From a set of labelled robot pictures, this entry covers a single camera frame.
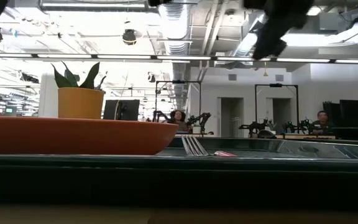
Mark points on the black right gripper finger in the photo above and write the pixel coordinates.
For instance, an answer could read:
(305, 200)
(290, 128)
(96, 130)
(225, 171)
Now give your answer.
(269, 43)

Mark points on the orange bowl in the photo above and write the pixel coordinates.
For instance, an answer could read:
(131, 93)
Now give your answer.
(73, 135)

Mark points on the dark green rectangular tray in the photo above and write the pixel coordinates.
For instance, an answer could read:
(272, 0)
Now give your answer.
(179, 180)

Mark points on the person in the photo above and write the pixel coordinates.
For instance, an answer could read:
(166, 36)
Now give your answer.
(322, 122)
(179, 119)

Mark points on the black monitors on desk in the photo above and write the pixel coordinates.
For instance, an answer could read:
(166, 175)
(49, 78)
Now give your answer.
(351, 112)

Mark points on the long ceiling light strip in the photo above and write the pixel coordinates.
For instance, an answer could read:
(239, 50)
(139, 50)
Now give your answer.
(123, 56)

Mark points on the black monitor pair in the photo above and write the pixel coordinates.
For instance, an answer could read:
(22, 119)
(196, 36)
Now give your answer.
(121, 109)

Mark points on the green potted plant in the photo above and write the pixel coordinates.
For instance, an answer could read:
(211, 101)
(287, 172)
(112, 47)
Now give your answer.
(89, 77)

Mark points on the black robot station frame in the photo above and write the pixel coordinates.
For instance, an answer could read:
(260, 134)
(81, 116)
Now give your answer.
(276, 85)
(179, 82)

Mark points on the silver ceiling air duct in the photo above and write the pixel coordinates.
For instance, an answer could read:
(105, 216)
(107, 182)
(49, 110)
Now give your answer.
(176, 28)

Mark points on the black ceiling camera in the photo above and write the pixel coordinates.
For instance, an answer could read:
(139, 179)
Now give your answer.
(129, 36)

